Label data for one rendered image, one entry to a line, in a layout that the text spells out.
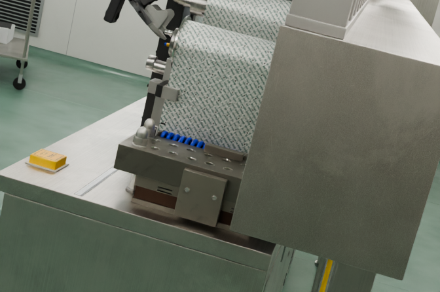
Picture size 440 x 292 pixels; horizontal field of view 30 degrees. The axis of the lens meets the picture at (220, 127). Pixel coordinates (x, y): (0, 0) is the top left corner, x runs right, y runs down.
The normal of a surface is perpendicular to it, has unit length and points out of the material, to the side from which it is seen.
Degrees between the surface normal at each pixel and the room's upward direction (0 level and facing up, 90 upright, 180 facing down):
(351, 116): 90
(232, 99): 90
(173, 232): 90
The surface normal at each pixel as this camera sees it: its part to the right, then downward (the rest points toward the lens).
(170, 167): -0.20, 0.18
